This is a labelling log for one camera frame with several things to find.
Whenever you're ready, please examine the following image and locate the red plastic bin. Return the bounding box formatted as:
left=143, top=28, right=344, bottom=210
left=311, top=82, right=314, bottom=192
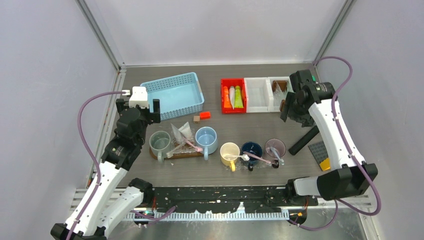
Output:
left=220, top=78, right=248, bottom=114

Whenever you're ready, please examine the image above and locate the grey-green mug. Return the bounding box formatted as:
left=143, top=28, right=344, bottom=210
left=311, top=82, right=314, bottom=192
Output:
left=149, top=130, right=172, bottom=163

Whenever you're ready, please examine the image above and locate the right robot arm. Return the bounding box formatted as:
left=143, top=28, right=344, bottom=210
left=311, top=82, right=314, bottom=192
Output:
left=280, top=69, right=378, bottom=205

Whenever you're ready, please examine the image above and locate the light blue perforated basket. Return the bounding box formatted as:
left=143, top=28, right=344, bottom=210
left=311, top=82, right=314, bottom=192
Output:
left=141, top=72, right=205, bottom=121

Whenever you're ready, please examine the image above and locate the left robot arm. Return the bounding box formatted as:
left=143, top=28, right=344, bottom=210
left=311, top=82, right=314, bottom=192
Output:
left=50, top=98, right=161, bottom=240

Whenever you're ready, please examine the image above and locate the mauve mug black handle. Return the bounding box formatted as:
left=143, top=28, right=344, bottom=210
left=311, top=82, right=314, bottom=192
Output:
left=264, top=138, right=287, bottom=160

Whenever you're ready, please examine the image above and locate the white plastic bin left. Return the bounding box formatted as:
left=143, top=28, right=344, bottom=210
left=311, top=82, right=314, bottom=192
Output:
left=244, top=77, right=275, bottom=113

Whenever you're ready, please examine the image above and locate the white plastic bin right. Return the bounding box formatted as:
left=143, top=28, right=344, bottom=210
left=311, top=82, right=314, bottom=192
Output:
left=269, top=76, right=294, bottom=112

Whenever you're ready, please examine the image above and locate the clear textured oval tray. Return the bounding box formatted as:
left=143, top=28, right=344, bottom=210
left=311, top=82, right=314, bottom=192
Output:
left=235, top=159, right=285, bottom=171

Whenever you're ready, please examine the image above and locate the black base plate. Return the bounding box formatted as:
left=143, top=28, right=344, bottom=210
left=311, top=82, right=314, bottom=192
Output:
left=138, top=186, right=312, bottom=214

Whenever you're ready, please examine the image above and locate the grey toothbrush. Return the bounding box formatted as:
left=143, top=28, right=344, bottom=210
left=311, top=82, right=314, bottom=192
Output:
left=269, top=146, right=285, bottom=165

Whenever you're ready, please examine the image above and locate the oval wooden tray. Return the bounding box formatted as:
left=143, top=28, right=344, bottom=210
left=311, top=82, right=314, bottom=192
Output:
left=162, top=146, right=204, bottom=160

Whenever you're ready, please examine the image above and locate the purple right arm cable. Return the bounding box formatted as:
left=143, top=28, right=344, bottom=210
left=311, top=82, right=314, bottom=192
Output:
left=288, top=55, right=382, bottom=231

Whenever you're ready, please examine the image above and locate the clear textured acrylic holder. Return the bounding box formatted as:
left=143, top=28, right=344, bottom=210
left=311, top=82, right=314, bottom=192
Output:
left=166, top=129, right=202, bottom=158

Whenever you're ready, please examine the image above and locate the dark grey studded baseplate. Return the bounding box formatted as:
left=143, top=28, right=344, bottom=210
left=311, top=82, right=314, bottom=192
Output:
left=307, top=141, right=329, bottom=165

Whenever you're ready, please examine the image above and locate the pink toothbrush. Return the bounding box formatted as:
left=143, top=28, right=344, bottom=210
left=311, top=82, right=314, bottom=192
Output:
left=184, top=138, right=203, bottom=153
left=243, top=151, right=272, bottom=165

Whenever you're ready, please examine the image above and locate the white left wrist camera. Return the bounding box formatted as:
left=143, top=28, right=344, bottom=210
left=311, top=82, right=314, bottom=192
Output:
left=122, top=86, right=149, bottom=109

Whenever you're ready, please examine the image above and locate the orange block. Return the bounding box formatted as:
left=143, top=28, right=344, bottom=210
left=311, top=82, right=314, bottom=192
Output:
left=199, top=111, right=212, bottom=120

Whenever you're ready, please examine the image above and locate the white toothpaste tube red cap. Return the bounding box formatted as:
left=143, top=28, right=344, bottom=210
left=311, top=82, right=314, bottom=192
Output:
left=171, top=124, right=184, bottom=145

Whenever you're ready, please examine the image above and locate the dark blue mug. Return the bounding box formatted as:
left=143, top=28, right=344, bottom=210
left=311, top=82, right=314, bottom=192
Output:
left=240, top=141, right=263, bottom=172

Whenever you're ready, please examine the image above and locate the black microphone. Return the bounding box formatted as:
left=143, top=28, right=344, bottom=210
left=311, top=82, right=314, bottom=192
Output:
left=288, top=126, right=320, bottom=156

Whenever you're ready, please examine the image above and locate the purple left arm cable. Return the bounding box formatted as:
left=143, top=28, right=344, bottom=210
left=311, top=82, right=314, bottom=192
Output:
left=64, top=91, right=176, bottom=240

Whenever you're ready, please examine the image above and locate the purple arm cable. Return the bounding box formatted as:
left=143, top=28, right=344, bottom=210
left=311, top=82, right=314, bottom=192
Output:
left=64, top=91, right=176, bottom=240
left=288, top=55, right=382, bottom=231

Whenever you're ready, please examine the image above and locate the yellow toy brick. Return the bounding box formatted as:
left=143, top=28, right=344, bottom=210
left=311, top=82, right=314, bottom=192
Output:
left=319, top=158, right=331, bottom=172

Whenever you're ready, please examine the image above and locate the orange toothpaste tube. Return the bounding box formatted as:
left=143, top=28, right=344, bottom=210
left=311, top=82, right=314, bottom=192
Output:
left=223, top=86, right=233, bottom=109

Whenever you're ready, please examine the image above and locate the white plastic bin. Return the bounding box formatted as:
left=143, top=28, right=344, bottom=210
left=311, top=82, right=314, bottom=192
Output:
left=269, top=76, right=294, bottom=112
left=244, top=77, right=275, bottom=113

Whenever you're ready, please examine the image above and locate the cream mug yellow handle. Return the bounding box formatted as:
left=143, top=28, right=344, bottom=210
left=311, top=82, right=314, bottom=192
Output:
left=219, top=142, right=240, bottom=172

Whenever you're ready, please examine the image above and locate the small white toothpaste tube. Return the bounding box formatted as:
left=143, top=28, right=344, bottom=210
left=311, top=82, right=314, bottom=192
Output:
left=229, top=86, right=236, bottom=109

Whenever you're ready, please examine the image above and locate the yellow-green toothpaste tube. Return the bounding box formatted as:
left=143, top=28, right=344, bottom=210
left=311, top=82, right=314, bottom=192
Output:
left=234, top=85, right=244, bottom=109

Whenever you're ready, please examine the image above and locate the light blue mug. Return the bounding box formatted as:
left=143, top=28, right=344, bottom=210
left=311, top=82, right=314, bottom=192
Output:
left=195, top=126, right=218, bottom=161

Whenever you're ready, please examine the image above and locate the brown wooden holder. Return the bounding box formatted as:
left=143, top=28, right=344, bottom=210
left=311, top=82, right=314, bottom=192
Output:
left=279, top=99, right=286, bottom=112

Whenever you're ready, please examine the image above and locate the small wooden cube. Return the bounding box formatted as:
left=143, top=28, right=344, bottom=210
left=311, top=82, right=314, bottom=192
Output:
left=193, top=115, right=201, bottom=124

